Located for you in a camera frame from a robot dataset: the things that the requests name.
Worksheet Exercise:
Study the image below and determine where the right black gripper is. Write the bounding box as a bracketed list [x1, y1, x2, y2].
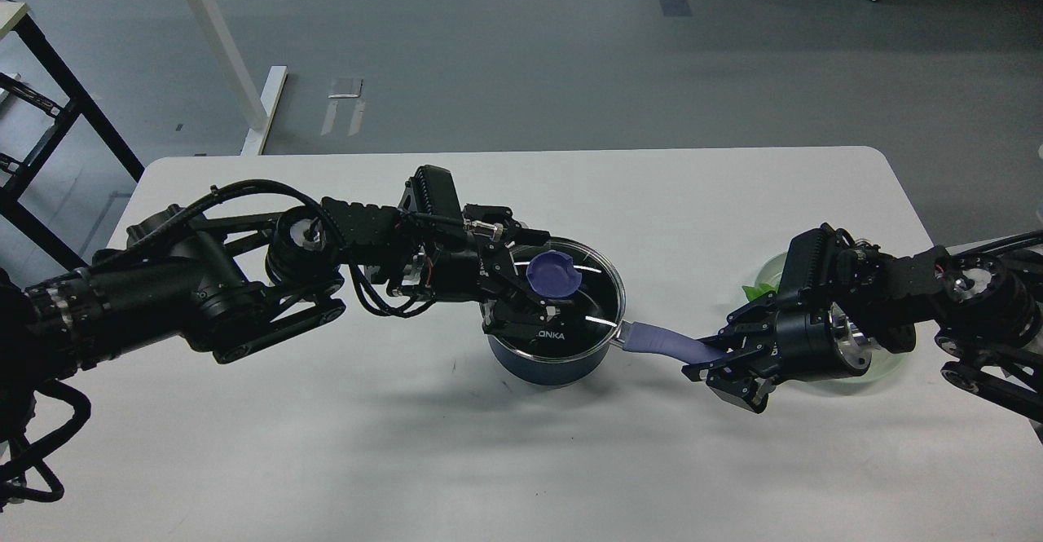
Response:
[681, 294, 864, 413]

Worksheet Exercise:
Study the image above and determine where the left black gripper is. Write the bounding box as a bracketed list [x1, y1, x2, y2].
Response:
[407, 205, 576, 339]

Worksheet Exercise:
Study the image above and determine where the glass lid blue knob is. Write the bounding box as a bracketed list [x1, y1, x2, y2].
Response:
[489, 237, 627, 360]

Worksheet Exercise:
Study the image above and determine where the blue saucepan with handle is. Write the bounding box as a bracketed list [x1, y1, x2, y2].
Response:
[488, 237, 726, 387]

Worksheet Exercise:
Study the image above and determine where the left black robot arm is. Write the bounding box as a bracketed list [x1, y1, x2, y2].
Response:
[1, 165, 582, 506]

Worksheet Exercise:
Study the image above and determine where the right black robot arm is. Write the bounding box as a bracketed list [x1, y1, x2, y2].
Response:
[682, 225, 1041, 422]

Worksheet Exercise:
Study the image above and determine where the orange toy carrot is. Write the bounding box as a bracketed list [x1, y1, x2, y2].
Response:
[742, 281, 778, 303]

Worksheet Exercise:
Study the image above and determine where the translucent green plate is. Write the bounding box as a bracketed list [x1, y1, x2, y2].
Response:
[804, 304, 909, 394]

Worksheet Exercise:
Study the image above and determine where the black metal rack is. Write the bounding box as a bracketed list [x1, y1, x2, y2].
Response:
[1, 0, 145, 270]

